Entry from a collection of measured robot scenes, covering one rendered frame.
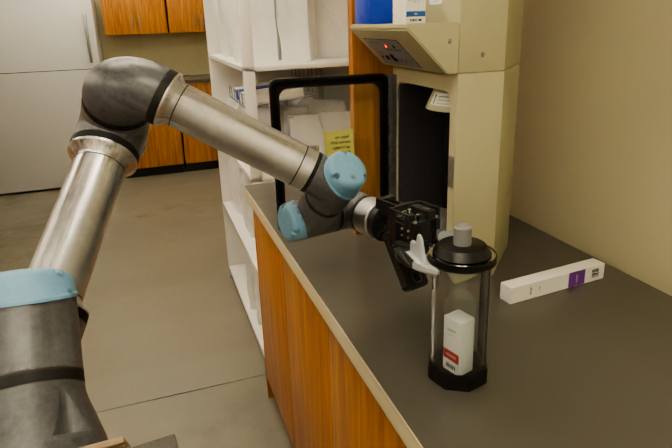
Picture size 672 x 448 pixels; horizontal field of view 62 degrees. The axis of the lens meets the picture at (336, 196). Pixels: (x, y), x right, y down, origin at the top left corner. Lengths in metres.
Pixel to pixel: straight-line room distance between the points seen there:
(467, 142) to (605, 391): 0.54
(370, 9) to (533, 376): 0.82
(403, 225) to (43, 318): 0.55
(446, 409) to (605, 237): 0.76
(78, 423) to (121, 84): 0.50
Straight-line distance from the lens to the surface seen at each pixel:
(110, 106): 0.96
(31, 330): 0.71
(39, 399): 0.69
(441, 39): 1.17
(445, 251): 0.88
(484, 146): 1.25
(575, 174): 1.59
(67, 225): 0.93
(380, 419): 1.12
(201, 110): 0.93
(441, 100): 1.31
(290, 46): 2.40
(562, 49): 1.61
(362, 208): 1.05
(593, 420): 0.98
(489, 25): 1.22
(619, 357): 1.14
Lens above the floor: 1.52
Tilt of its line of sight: 18 degrees down
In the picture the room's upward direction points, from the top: 2 degrees counter-clockwise
